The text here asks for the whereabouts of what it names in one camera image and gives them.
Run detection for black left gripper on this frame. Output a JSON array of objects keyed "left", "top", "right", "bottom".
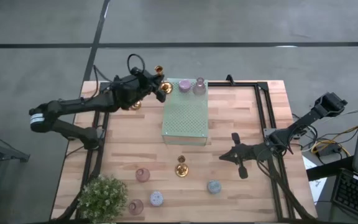
[{"left": 113, "top": 68, "right": 167, "bottom": 110}]

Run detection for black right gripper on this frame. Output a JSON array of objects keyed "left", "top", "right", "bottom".
[{"left": 219, "top": 133, "right": 260, "bottom": 180}]

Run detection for white green-leaf ceramic candle holder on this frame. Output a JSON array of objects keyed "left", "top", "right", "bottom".
[{"left": 207, "top": 179, "right": 223, "bottom": 195}]

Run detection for white purple-patterned ceramic candle holder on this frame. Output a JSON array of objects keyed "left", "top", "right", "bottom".
[{"left": 149, "top": 191, "right": 165, "bottom": 207}]

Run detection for pink ribbed glass candle holder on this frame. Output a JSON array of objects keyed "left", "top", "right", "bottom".
[
  {"left": 127, "top": 198, "right": 144, "bottom": 216},
  {"left": 135, "top": 167, "right": 151, "bottom": 183}
]

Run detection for mauve round glass candle holder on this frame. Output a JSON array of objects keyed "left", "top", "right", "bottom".
[{"left": 178, "top": 79, "right": 192, "bottom": 93}]

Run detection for pink glass bottle-shaped holder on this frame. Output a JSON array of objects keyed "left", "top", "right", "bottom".
[{"left": 192, "top": 77, "right": 207, "bottom": 96}]

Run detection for green perforated metal shelf riser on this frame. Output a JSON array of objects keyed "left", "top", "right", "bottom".
[{"left": 161, "top": 77, "right": 209, "bottom": 147}]

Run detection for white paper sheet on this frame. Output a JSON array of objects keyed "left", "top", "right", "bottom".
[{"left": 302, "top": 155, "right": 328, "bottom": 205}]

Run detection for black desk bar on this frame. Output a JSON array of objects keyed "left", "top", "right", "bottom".
[{"left": 305, "top": 155, "right": 356, "bottom": 182}]

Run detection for green plant with white flowers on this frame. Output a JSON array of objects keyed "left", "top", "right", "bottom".
[{"left": 76, "top": 174, "right": 129, "bottom": 224}]

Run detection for black keyboard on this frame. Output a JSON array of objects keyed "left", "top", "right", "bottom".
[{"left": 330, "top": 167, "right": 358, "bottom": 223}]

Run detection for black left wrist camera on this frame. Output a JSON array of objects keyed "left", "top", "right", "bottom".
[{"left": 131, "top": 66, "right": 147, "bottom": 78}]

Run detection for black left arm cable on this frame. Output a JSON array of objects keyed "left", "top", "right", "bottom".
[{"left": 127, "top": 53, "right": 147, "bottom": 76}]

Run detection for black aluminium table frame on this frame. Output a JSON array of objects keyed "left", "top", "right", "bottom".
[{"left": 56, "top": 73, "right": 318, "bottom": 222}]

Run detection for yellow cable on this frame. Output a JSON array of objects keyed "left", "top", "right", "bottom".
[{"left": 311, "top": 124, "right": 358, "bottom": 157}]

